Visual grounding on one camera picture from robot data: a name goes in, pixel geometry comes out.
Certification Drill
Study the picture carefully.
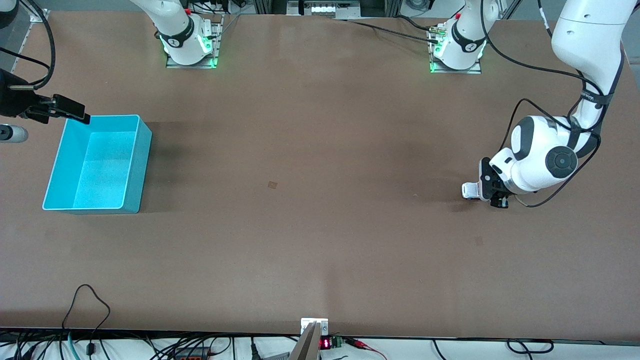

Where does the cyan plastic storage bin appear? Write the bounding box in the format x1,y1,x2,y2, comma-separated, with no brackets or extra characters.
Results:
42,114,153,215

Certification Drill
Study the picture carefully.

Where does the aluminium table corner bracket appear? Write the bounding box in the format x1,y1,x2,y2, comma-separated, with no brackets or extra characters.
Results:
29,0,51,23

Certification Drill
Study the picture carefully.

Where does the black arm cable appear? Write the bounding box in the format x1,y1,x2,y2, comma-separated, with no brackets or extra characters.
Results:
479,0,626,208
0,0,55,91

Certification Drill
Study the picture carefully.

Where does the black coiled cable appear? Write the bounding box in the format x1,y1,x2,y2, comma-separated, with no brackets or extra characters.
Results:
506,339,555,355

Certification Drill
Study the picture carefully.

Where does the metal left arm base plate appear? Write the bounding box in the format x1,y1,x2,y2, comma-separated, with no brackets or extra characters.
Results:
428,25,483,75

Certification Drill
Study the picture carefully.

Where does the long black tabletop cable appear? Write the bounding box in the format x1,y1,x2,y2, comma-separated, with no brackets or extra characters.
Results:
327,15,441,44

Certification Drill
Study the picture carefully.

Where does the grey metal mount bar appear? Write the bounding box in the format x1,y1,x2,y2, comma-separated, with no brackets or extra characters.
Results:
287,321,322,360

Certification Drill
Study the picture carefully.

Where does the thin black looped cable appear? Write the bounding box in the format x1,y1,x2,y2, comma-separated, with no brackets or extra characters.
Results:
61,284,112,357

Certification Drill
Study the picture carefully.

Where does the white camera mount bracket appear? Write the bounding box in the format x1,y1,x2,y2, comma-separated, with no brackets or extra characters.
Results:
300,318,329,336

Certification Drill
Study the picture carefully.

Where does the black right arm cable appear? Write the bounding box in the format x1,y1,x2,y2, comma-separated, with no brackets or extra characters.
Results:
0,0,55,91

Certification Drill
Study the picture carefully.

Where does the red clip lead wire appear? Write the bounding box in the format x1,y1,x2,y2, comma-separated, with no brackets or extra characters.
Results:
345,337,388,360

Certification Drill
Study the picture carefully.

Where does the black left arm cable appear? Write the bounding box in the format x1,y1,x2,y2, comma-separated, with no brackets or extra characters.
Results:
479,0,626,208

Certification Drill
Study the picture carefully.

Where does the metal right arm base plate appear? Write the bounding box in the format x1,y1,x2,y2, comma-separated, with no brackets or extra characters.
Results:
165,15,224,69

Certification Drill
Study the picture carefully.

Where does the lit electronics box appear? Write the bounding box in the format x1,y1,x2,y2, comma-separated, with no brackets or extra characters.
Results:
287,0,361,17

